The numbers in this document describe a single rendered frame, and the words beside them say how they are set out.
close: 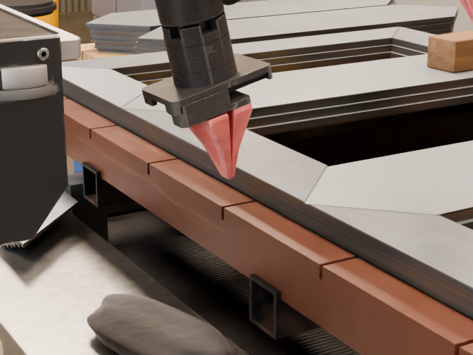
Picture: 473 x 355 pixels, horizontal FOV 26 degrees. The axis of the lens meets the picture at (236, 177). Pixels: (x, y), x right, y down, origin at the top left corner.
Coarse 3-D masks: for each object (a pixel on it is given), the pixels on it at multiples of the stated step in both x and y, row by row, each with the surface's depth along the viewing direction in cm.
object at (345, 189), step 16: (336, 176) 109; (320, 192) 104; (336, 192) 104; (352, 192) 104; (368, 192) 104; (384, 192) 104; (368, 208) 99; (384, 208) 99; (400, 208) 99; (416, 208) 99
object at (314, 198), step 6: (312, 192) 104; (312, 198) 102; (318, 198) 102; (324, 198) 102; (306, 204) 100; (312, 204) 100; (318, 204) 100; (324, 204) 100; (330, 204) 100; (336, 204) 100; (342, 204) 100
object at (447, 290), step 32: (160, 64) 166; (288, 64) 177; (320, 64) 180; (96, 96) 144; (352, 96) 145; (384, 96) 148; (416, 96) 150; (448, 96) 153; (128, 128) 136; (256, 128) 136; (288, 128) 139; (192, 160) 121; (256, 192) 109; (320, 224) 99; (384, 256) 91; (416, 288) 87; (448, 288) 84
